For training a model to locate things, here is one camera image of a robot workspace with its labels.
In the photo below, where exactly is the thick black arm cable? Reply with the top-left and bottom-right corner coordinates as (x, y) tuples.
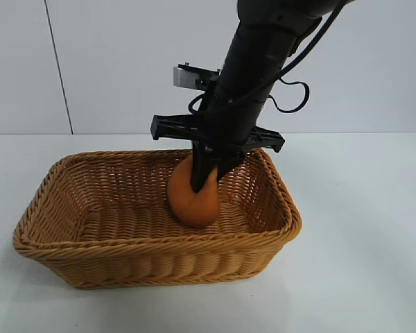
(268, 0), (347, 114)

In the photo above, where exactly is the woven wicker basket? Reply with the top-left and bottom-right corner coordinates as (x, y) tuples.
(12, 147), (303, 291)

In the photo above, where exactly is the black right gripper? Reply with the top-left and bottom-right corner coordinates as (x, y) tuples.
(148, 92), (286, 193)

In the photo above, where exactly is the wrinkled orange fruit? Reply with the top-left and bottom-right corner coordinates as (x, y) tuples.
(167, 157), (220, 229)

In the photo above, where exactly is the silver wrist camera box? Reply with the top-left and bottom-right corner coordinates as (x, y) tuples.
(172, 62), (222, 92)

